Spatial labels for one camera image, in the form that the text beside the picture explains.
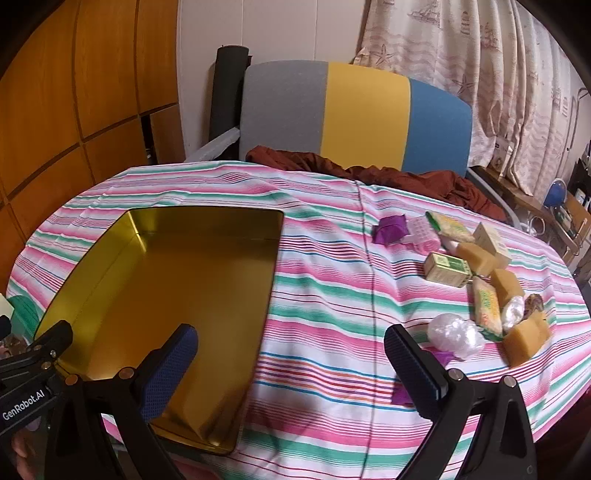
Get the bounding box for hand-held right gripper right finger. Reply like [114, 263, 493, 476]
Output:
[383, 324, 539, 480]

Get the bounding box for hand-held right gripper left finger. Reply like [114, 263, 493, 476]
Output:
[44, 323, 199, 480]

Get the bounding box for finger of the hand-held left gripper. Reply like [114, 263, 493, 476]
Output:
[14, 320, 75, 370]

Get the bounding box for purple wrapper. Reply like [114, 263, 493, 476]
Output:
[390, 348, 458, 407]

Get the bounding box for clear plastic ball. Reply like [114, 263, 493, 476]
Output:
[427, 313, 486, 360]

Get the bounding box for gold tin box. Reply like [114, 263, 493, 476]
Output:
[34, 206, 284, 457]

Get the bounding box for long yellow green packet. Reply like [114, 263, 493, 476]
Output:
[470, 276, 504, 342]

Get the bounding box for green and gold box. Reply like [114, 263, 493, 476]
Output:
[424, 251, 472, 288]

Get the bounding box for large yellow soap bar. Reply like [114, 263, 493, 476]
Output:
[502, 310, 551, 367]

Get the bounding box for pink and white roll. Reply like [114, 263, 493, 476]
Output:
[401, 217, 439, 254]

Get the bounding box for purple packet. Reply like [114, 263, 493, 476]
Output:
[373, 213, 408, 245]

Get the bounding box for green edged yellow packet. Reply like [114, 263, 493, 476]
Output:
[425, 211, 476, 244]

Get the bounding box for cream carton box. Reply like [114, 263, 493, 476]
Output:
[472, 222, 512, 268]

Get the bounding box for person's left hand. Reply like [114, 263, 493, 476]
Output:
[10, 431, 38, 472]

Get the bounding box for teal object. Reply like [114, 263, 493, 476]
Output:
[4, 293, 42, 342]

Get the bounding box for striped tablecloth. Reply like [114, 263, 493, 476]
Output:
[9, 159, 589, 480]

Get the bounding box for rust brown cloth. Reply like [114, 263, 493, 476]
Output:
[245, 145, 509, 222]

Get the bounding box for wooden side desk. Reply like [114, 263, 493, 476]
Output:
[468, 164, 591, 268]

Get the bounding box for blue globe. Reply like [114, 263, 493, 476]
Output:
[542, 178, 571, 208]

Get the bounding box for wooden wardrobe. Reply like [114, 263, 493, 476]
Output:
[0, 0, 185, 296]

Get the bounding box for grey yellow blue chair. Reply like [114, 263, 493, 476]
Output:
[238, 60, 472, 178]

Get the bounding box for black rolled mat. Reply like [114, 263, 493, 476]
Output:
[209, 45, 252, 153]

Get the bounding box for patterned beige curtain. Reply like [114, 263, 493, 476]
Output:
[353, 0, 583, 195]

